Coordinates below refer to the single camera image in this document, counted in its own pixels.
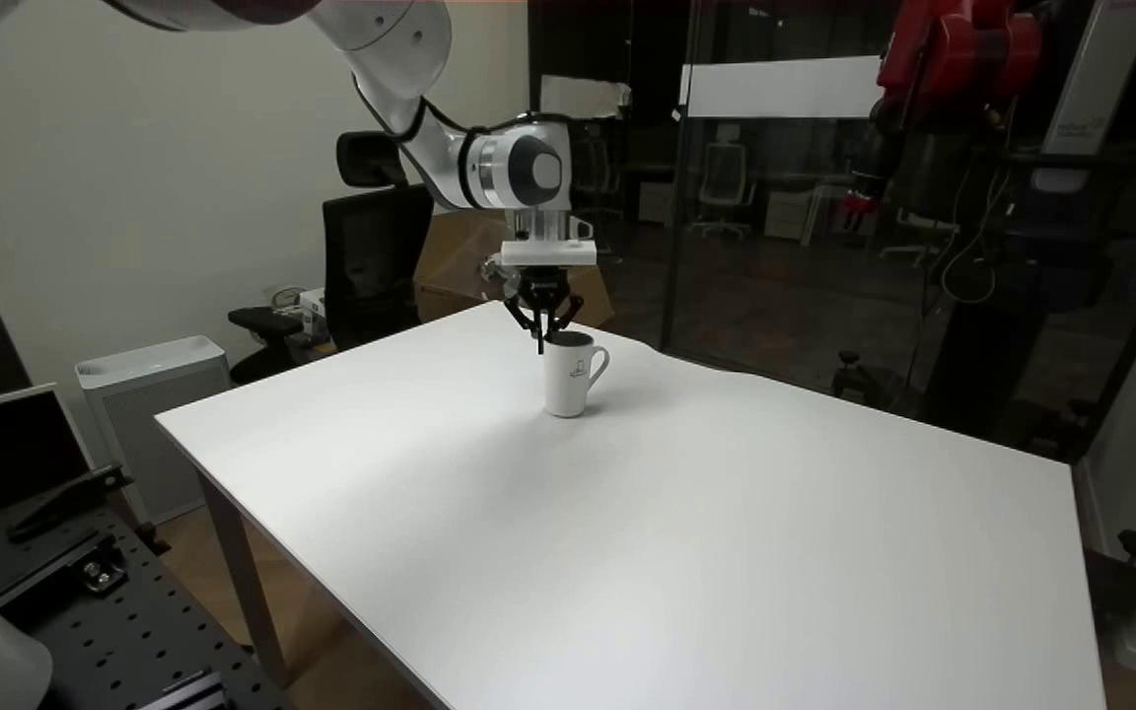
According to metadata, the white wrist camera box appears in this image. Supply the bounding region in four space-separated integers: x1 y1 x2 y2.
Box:
484 236 601 275

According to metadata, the black monitor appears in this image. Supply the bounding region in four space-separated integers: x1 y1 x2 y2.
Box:
0 379 104 535

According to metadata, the small black bracket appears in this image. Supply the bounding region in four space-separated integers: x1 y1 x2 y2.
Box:
70 549 133 599

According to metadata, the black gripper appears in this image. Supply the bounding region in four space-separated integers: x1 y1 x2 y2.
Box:
501 264 588 360

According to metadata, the dark office chair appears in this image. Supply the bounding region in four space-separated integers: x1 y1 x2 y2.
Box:
223 127 440 386

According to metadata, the small white office chair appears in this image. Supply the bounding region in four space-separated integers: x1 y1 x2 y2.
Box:
695 133 759 211

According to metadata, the white ceramic mug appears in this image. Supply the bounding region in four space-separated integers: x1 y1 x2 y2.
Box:
542 327 615 423

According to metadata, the red robot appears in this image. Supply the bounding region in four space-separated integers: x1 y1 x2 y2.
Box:
870 0 1050 127

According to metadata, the clear plastic bag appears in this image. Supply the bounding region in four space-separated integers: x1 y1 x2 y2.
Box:
265 285 330 348

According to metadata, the black robot stand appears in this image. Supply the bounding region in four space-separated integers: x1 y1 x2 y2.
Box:
914 114 1116 456

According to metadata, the white box appliance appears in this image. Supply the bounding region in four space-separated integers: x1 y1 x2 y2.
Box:
70 332 238 527

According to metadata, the white board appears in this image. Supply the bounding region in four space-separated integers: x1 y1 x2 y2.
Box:
674 49 890 127

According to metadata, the black perforated breadboard table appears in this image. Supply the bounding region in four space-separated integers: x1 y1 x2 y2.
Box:
0 494 287 710

